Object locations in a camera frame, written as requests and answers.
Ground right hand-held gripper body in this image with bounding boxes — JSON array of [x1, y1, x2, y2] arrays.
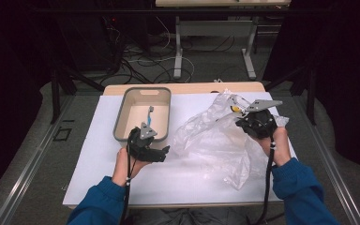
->
[[245, 98, 284, 141]]

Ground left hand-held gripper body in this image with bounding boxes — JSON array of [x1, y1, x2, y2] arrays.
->
[[127, 122, 158, 162]]

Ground blue toothbrush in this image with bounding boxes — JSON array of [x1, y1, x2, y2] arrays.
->
[[145, 105, 156, 127]]

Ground beige bin with grey rim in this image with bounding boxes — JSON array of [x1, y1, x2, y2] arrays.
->
[[112, 86, 173, 152]]

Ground clear plastic bag yellow smiley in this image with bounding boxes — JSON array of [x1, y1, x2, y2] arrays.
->
[[172, 88, 291, 191]]

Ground person's left hand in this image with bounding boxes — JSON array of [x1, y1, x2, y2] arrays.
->
[[111, 147, 151, 188]]

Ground person's right hand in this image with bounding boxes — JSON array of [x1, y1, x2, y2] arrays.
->
[[255, 127, 293, 168]]

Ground white board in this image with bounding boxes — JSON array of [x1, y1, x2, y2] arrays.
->
[[62, 91, 298, 206]]

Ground black metal stand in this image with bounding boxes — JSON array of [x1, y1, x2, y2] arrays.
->
[[262, 60, 319, 127], [47, 60, 106, 125]]

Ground person's grey trousers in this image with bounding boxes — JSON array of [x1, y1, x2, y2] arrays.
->
[[127, 205, 287, 225]]

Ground desk with white legs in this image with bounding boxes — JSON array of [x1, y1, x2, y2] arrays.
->
[[155, 0, 293, 81]]

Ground black computer case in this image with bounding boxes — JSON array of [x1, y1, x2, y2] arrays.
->
[[57, 13, 125, 73]]

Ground left hand-held gripper black cable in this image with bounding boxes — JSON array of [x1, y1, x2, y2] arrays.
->
[[119, 136, 139, 225]]

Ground hand-held gripper black cable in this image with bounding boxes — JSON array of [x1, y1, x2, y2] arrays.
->
[[119, 136, 139, 225], [255, 136, 278, 225]]

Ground right hand-held gripper black cable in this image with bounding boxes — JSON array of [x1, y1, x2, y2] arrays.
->
[[255, 136, 278, 225]]

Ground tangle of floor cables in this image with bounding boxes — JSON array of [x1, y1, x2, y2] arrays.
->
[[104, 15, 196, 86]]

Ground aluminium floor rail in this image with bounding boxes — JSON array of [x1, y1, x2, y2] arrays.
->
[[0, 95, 77, 225], [292, 95, 360, 225]]

